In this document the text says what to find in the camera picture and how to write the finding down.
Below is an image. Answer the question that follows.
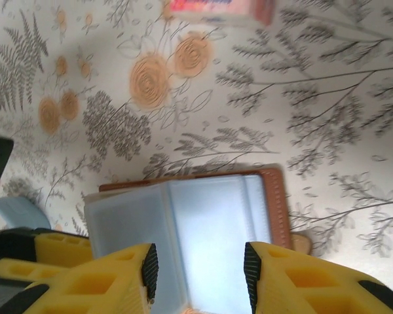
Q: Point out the light blue plastic object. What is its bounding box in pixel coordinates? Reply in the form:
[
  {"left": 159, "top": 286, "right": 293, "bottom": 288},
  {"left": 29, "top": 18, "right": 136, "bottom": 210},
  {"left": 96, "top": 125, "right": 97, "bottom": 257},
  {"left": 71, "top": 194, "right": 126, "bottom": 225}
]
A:
[{"left": 0, "top": 196, "right": 52, "bottom": 237}]

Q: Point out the floral table cover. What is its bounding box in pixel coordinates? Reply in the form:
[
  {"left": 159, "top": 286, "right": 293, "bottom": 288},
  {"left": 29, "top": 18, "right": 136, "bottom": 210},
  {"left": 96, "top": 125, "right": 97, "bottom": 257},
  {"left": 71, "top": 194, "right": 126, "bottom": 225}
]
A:
[{"left": 0, "top": 0, "right": 393, "bottom": 314}]

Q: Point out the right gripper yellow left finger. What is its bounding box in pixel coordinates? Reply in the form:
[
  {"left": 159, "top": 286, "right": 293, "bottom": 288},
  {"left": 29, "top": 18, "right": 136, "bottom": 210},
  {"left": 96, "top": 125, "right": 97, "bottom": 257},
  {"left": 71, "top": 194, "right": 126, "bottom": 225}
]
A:
[{"left": 22, "top": 243, "right": 159, "bottom": 314}]

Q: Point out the pink small box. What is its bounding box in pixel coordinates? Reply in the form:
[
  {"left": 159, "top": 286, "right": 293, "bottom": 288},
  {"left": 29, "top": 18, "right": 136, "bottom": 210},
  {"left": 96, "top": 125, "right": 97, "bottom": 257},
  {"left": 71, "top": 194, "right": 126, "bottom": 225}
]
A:
[{"left": 168, "top": 0, "right": 276, "bottom": 27}]

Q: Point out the brown leather card holder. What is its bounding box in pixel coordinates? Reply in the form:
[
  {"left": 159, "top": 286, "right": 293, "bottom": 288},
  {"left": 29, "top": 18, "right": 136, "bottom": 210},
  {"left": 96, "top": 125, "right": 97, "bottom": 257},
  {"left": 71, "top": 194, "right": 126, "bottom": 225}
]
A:
[{"left": 83, "top": 166, "right": 312, "bottom": 314}]

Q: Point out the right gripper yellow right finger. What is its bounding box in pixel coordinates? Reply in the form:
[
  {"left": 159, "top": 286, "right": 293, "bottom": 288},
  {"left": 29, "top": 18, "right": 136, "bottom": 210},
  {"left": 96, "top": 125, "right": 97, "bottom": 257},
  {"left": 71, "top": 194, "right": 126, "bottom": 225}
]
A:
[{"left": 243, "top": 241, "right": 393, "bottom": 314}]

